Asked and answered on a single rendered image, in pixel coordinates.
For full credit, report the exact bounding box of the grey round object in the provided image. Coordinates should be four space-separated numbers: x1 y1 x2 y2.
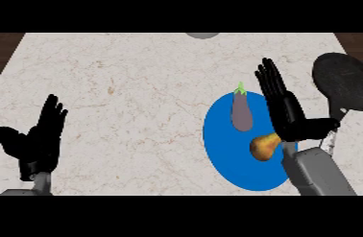
184 33 221 40

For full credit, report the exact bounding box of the blue plate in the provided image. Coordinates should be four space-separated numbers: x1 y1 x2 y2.
200 90 299 192

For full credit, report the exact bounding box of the black frying pan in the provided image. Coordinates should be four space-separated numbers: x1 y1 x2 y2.
310 52 363 156

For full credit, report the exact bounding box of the yellow-brown pear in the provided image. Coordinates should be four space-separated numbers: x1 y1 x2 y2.
248 132 283 162

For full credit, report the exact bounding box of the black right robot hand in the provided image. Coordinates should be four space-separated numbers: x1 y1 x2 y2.
253 57 342 143

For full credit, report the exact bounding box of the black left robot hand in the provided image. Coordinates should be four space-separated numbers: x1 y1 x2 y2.
0 93 69 182

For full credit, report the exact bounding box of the purple eggplant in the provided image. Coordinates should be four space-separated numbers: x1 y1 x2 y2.
230 81 255 132

